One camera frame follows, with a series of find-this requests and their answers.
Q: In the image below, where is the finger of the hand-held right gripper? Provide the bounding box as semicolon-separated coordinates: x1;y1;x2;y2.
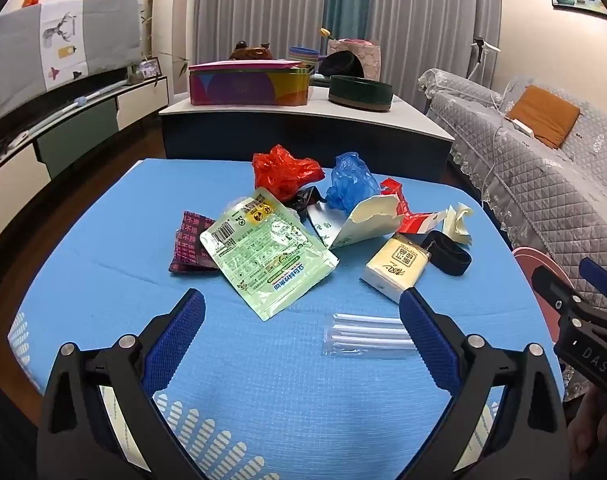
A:
531;265;585;322
577;257;607;317

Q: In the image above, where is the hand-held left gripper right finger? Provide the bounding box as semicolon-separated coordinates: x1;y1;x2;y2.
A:
398;287;569;480

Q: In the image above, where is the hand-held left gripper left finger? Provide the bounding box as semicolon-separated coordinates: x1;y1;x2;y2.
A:
36;287;207;480

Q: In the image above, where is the yellow tissue pack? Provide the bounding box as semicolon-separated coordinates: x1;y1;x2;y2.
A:
361;233;431;303

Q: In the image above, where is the torn white paper cup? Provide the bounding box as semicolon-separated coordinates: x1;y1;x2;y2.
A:
306;196;403;251

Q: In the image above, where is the person's right hand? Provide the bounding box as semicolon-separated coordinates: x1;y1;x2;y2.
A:
566;389;607;480

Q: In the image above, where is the pink stool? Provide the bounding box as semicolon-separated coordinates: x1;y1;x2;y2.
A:
512;246;567;361

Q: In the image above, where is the clear plastic straw packet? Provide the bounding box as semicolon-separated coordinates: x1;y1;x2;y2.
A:
325;312;417;358

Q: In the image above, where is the black elastic band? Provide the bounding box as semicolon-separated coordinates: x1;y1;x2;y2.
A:
419;230;473;277

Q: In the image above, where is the maroon patterned packet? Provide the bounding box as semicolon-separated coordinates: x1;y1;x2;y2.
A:
168;210;222;276

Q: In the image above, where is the grey quilted sofa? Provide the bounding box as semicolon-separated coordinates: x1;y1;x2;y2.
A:
417;67;607;401

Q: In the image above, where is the light green plastic pouch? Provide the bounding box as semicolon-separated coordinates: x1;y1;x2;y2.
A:
200;187;340;322

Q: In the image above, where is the torn red white carton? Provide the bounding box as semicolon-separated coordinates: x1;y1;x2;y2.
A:
381;178;447;235

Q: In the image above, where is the crumpled white paper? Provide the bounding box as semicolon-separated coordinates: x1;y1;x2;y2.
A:
442;202;475;246

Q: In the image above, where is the white power adapter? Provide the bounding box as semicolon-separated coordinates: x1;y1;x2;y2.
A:
506;117;534;138

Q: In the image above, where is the orange cushion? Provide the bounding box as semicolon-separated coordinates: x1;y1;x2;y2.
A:
506;85;581;150

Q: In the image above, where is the blue plastic bag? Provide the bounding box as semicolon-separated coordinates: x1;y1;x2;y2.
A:
325;151;381;211

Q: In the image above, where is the small black wrapper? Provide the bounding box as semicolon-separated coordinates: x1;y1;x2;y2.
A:
288;186;324;213

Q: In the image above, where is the red plastic bag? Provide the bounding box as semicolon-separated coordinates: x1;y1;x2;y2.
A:
252;145;327;205

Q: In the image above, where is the grey white coffee table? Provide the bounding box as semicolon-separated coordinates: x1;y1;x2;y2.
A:
158;85;455;183

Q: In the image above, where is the television cabinet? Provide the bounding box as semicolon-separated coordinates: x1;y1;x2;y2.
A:
0;75;170;196

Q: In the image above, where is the blue white stick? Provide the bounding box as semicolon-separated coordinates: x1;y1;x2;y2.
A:
21;77;129;136

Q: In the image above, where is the dark green round tin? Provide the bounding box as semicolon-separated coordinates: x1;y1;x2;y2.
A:
328;75;394;112

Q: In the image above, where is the colourful rectangular tin box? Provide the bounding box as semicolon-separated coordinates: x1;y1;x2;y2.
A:
188;59;314;107

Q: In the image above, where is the pink patterned bag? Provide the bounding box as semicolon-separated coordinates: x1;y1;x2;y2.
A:
327;38;381;81

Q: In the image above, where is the black hat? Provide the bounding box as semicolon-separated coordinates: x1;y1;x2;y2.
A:
317;51;367;80

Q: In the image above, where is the brown figurine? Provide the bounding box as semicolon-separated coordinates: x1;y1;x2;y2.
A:
228;40;273;62

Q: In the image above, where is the grey sheer curtain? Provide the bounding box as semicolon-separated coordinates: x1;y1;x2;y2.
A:
191;0;329;63
368;0;504;106

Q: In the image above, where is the stack of coloured bowls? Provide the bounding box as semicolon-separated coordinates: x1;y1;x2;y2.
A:
288;46;320;68

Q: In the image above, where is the grey television dust cover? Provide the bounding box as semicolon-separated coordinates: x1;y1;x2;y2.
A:
0;0;143;121

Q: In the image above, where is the small photo frame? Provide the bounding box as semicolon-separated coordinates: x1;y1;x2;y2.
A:
136;57;163;80

